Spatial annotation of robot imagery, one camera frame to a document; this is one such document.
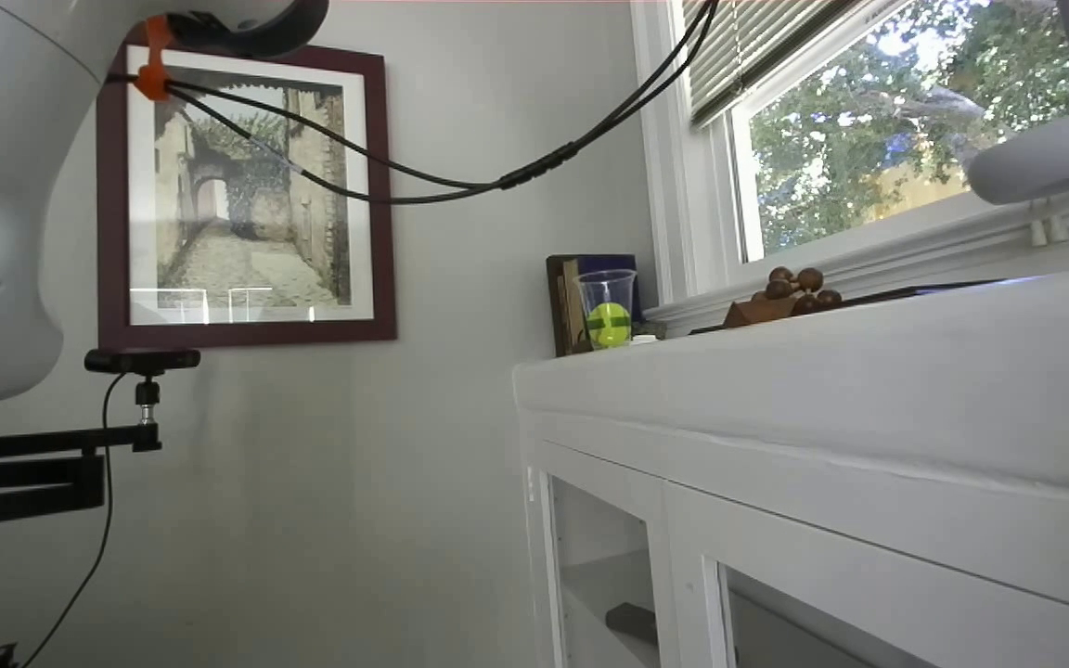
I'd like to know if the black stereo camera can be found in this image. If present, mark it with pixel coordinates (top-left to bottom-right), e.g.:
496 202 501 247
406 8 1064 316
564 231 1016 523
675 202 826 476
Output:
83 346 203 380

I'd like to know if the window blind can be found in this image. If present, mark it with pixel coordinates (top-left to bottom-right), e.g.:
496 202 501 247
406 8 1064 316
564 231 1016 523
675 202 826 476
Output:
680 0 901 129

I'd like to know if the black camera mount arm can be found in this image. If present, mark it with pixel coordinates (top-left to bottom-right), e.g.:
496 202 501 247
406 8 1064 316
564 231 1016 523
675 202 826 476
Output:
0 370 168 531

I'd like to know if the white glass cabinet door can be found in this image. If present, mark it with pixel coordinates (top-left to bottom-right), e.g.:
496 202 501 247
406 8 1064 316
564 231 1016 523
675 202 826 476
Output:
524 443 685 668
665 479 1069 668

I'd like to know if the thin black camera cable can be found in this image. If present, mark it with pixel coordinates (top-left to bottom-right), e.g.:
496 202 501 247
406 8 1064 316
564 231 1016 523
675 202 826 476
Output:
11 369 131 668

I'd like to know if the dark flat tray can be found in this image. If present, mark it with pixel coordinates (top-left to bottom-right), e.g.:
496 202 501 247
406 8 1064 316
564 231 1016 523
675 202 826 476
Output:
693 273 1013 338

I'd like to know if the white framed window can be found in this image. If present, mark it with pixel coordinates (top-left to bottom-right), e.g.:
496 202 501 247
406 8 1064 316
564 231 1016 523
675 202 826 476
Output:
625 0 1069 338

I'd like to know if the dark red framed picture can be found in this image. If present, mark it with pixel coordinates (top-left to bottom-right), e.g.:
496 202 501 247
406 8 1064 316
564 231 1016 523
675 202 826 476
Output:
96 41 401 353

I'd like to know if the white built-in cabinet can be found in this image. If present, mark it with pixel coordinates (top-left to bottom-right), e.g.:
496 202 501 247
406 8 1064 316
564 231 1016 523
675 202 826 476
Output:
508 256 1069 668

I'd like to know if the clear drinking glass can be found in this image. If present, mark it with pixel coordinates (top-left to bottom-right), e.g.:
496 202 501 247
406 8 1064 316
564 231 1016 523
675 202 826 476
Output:
578 270 642 353

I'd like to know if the green ball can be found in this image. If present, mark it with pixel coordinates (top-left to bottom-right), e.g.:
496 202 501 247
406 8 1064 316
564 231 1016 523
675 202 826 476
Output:
584 299 639 353

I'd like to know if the orange cable clip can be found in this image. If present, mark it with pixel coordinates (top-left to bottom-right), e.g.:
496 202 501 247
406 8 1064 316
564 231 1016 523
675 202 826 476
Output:
133 10 178 104

